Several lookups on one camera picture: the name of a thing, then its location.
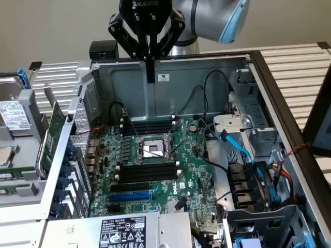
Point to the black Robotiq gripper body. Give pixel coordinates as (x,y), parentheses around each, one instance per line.
(144,15)

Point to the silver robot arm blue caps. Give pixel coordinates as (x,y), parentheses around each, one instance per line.
(207,18)

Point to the RAM slot with white latches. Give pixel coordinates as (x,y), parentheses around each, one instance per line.
(148,129)
(148,121)
(148,170)
(148,179)

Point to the black box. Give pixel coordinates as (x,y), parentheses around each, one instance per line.
(103,49)

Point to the white label sticker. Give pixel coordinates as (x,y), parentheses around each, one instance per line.
(163,77)

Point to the open metal PC case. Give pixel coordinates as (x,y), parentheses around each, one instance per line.
(181,98)

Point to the thin metal locking lever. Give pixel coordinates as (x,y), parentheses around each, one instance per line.
(151,152)
(130,122)

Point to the black table end cap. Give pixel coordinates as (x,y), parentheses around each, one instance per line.
(323,45)
(35,65)

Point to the coin cell battery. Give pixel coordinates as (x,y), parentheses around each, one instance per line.
(193,127)

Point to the CPU socket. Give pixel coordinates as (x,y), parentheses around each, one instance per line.
(150,144)

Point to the green graphics card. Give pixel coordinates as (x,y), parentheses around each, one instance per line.
(54,124)

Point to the silver socket cover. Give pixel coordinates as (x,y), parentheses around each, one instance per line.
(168,143)

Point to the silver metal disk bay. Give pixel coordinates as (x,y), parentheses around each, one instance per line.
(258,111)

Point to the silver hard disk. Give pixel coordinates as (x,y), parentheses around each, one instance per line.
(10,90)

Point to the green Dell motherboard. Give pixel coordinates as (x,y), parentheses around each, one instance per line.
(191,165)

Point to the long black expansion slot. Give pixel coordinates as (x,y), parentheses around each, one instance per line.
(129,187)

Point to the blue expansion slot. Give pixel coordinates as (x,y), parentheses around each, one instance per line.
(129,197)

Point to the black fan housing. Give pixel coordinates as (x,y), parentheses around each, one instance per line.
(243,180)

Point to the silver CPU chip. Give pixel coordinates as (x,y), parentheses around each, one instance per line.
(5,156)

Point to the short black expansion slot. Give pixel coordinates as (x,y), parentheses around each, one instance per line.
(115,209)

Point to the silver chipset heatsink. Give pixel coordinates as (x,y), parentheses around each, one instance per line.
(170,208)

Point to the blue plastic latch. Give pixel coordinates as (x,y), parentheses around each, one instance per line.
(275,197)

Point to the silver power supply unit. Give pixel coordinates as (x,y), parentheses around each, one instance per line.
(77,232)

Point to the grey disk bay cage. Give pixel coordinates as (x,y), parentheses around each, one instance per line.
(271,219)

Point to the blue plastic disk rail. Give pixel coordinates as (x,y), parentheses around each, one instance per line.
(23,78)

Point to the silver drive bracket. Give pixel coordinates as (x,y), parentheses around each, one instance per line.
(232,124)

